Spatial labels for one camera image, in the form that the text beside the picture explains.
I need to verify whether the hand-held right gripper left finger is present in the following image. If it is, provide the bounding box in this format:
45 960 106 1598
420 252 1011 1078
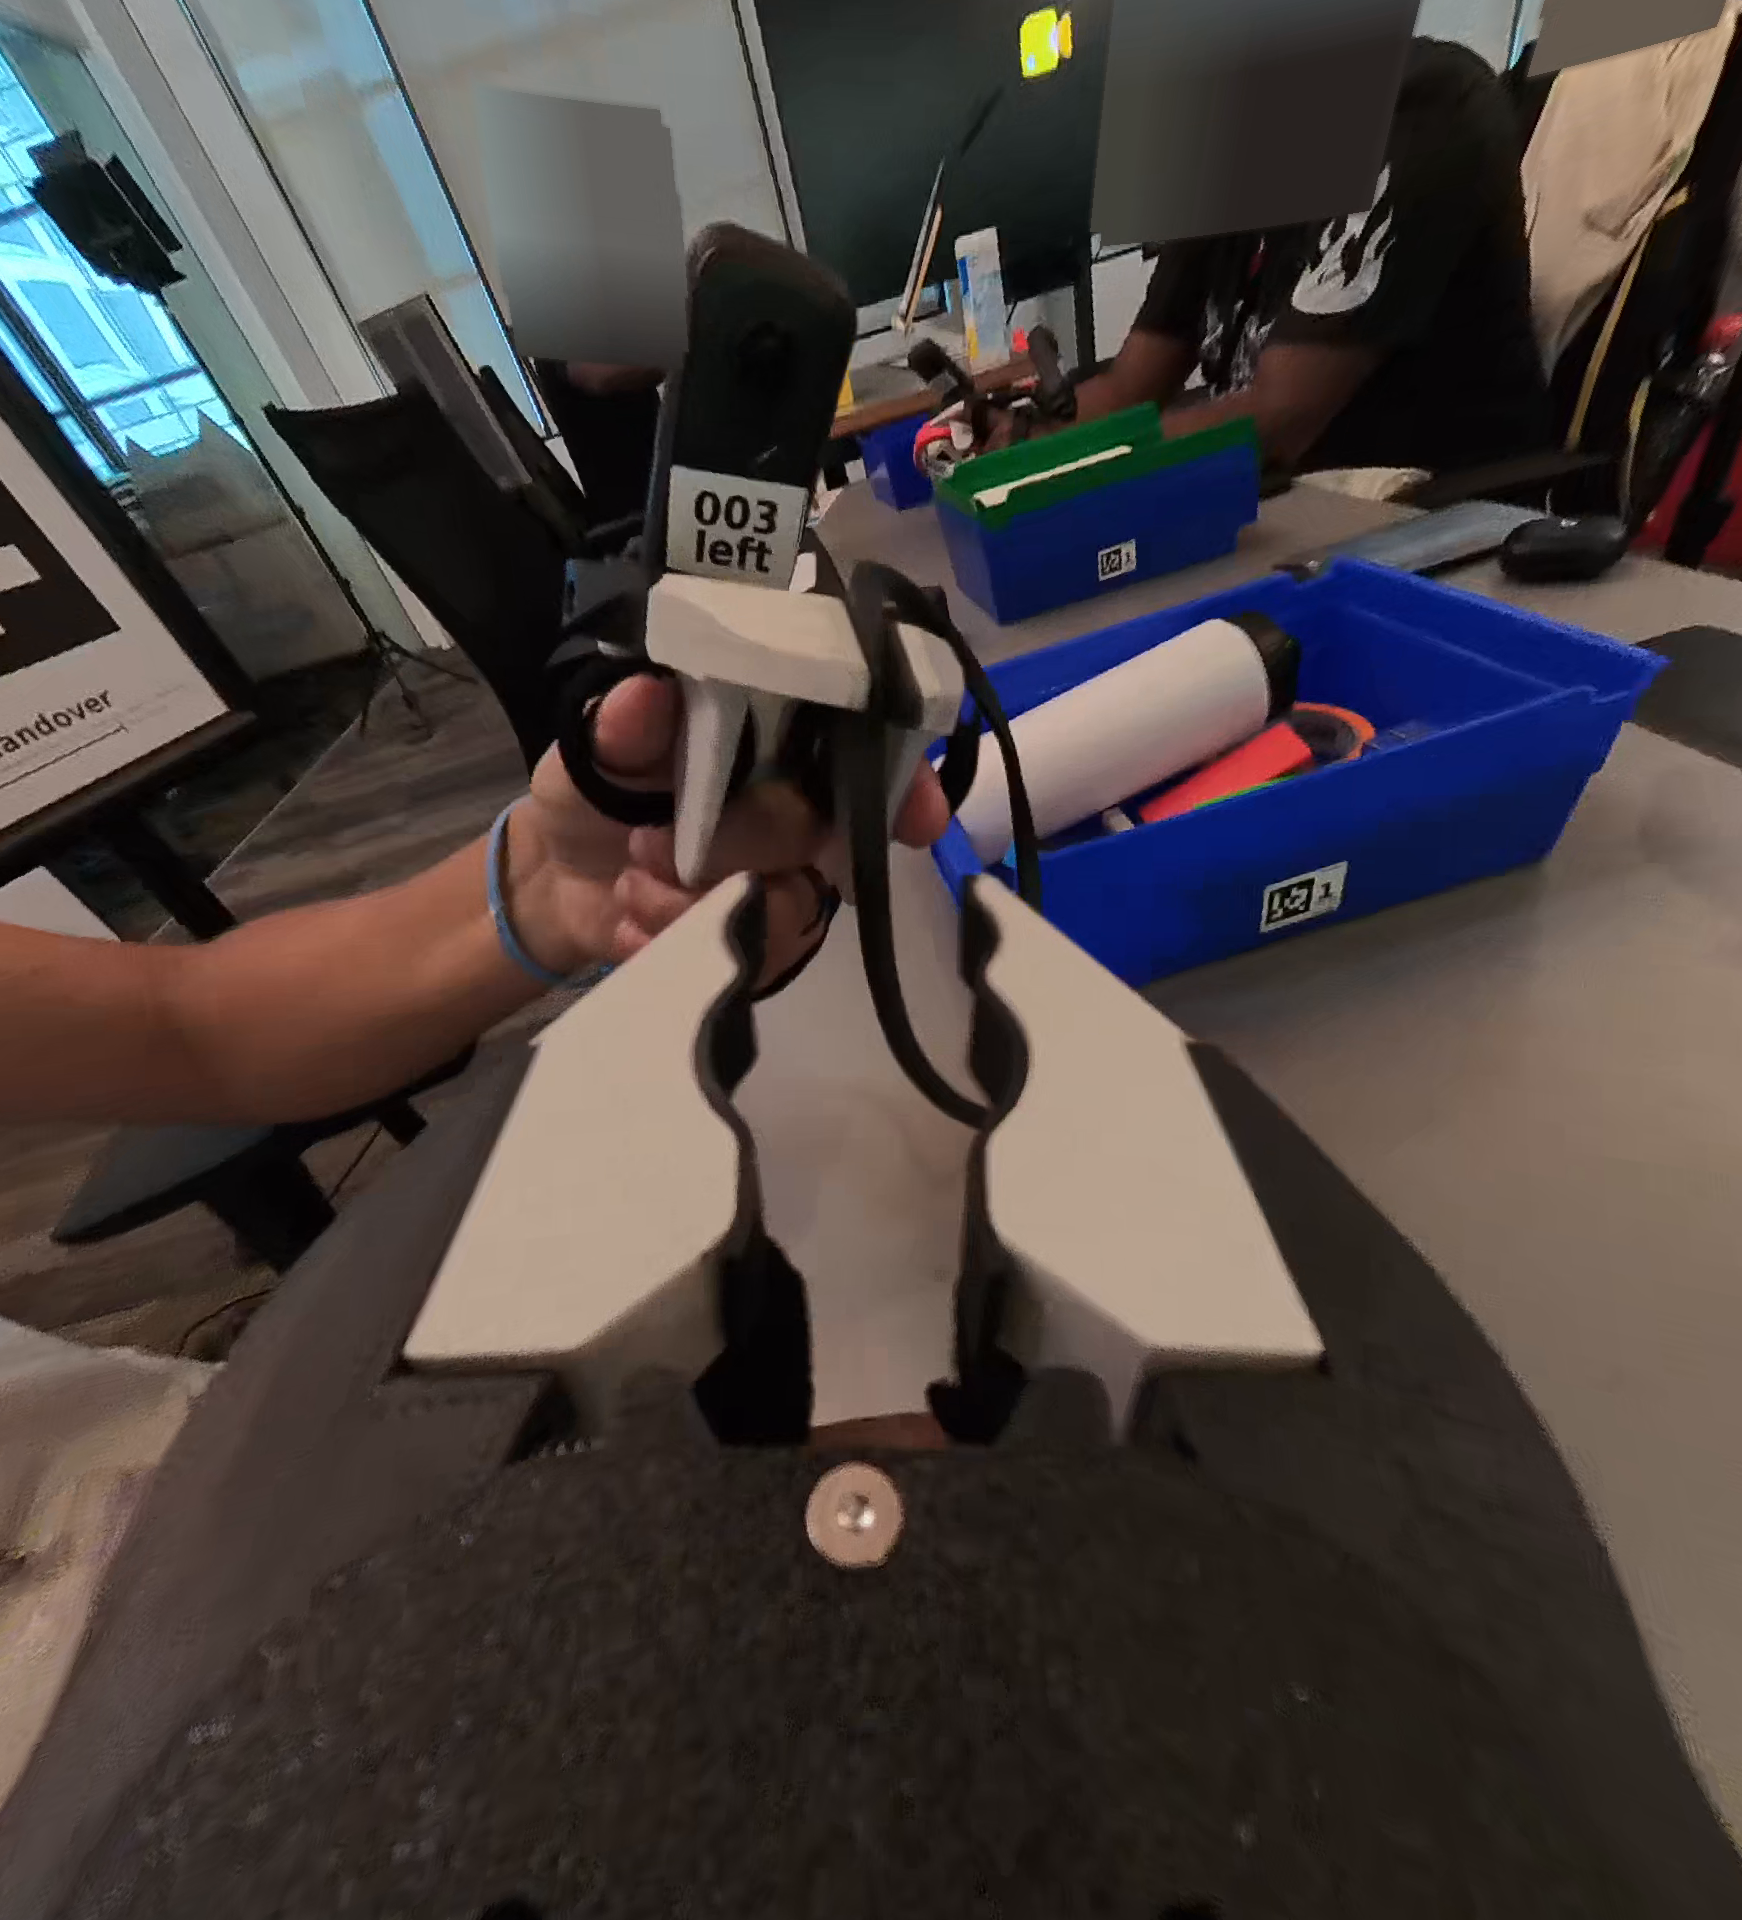
403 873 814 1448

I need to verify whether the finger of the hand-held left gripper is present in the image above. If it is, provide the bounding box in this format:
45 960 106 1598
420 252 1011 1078
647 573 880 715
889 618 966 771

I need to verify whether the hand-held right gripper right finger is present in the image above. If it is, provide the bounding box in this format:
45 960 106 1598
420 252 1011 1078
931 873 1327 1448

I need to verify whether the black cylinder tube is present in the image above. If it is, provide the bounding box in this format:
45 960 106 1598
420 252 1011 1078
809 557 1047 1137

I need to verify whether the blue plastic bin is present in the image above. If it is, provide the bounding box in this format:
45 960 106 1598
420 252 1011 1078
936 441 1263 628
931 557 1668 988

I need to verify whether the person's left forearm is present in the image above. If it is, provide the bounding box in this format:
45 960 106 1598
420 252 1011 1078
0 885 537 1129

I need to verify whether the person's left hand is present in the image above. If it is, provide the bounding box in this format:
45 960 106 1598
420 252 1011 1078
504 671 957 988

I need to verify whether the white bottle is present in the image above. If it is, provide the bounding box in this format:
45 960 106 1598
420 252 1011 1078
955 612 1303 868

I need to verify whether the white blue container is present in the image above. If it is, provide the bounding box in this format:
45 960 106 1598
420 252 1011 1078
953 228 1011 369

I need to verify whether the black monitor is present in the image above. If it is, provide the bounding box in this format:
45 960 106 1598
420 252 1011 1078
748 0 1114 312

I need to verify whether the blue wristband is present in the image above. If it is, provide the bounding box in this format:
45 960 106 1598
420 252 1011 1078
486 803 614 991

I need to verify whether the red flat block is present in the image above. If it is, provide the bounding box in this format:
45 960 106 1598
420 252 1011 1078
1139 725 1319 825

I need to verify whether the black office chair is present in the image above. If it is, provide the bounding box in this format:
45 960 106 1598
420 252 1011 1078
264 368 594 771

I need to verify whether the dark grey keyboard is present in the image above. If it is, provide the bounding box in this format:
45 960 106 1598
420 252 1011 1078
1278 499 1551 581

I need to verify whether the black computer mouse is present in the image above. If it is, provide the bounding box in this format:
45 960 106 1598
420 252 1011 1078
1496 513 1631 588

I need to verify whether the black-framed marker sign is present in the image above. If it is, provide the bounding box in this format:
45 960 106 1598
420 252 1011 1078
0 246 262 908

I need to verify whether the black tripod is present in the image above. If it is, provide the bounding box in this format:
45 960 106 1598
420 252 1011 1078
1658 0 1742 569

